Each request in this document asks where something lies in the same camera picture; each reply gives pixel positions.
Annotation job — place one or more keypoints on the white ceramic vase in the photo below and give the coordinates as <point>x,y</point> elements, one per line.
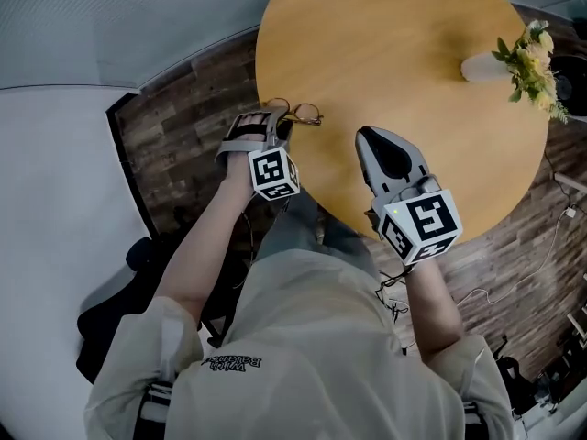
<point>481,68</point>

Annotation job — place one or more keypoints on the black metal stand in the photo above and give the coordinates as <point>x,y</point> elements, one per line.
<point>527,374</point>

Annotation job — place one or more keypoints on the brown-framed eyeglasses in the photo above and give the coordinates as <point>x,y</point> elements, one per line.
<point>307,113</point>

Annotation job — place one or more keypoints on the white power adapter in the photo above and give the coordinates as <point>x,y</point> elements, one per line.
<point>571,212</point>

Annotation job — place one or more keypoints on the white window blind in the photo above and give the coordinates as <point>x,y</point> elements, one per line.
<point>114,21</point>

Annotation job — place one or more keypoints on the black office chair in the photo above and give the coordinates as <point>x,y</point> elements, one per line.
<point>96,328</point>

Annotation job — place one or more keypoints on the person's left hand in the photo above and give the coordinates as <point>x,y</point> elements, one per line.
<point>252,119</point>

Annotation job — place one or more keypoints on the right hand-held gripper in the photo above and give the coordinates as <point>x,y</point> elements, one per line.
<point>426,223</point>

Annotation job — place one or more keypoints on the yellow flower bouquet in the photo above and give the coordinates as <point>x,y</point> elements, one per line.
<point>534,67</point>

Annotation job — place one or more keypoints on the person's right forearm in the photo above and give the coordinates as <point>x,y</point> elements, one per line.
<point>431,310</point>

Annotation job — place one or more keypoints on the person's left forearm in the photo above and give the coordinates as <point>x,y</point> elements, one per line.
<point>206,245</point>

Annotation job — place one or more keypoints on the person's grey trousers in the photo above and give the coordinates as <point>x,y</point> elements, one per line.
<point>312,227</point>

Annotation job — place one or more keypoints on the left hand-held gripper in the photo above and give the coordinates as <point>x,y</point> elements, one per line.
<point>275,172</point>

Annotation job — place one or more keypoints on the white desk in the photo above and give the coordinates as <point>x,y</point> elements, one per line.
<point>568,180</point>

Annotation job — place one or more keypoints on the person's beige shirt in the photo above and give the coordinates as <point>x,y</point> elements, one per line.
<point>312,360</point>

